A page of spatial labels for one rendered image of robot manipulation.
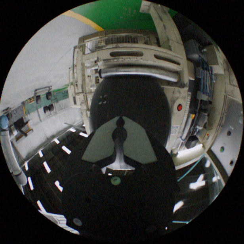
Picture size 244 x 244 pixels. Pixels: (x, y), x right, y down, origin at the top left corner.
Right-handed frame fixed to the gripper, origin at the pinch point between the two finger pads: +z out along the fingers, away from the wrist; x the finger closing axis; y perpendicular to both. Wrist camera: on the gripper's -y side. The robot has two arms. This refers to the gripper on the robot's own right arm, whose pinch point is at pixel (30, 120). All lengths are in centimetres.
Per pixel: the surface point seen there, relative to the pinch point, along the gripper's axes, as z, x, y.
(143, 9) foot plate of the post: 15, -123, 89
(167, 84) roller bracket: 4, -111, -2
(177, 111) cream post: 0, -116, -18
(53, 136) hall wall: 582, 888, -327
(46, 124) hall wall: 561, 880, -142
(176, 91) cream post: 0, -115, -6
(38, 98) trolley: 241, 351, 102
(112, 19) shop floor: 39, -94, 95
